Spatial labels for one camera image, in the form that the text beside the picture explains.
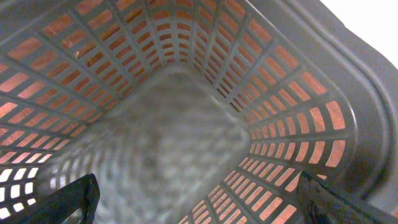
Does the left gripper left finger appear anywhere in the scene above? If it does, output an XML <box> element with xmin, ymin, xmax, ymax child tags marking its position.
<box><xmin>2</xmin><ymin>174</ymin><xmax>100</xmax><ymax>224</ymax></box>

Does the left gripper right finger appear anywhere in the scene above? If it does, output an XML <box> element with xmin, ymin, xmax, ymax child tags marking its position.
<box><xmin>296</xmin><ymin>172</ymin><xmax>397</xmax><ymax>224</ymax></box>

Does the grey plastic mesh basket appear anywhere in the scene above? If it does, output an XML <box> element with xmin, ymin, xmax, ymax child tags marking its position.
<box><xmin>1</xmin><ymin>0</ymin><xmax>397</xmax><ymax>223</ymax></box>

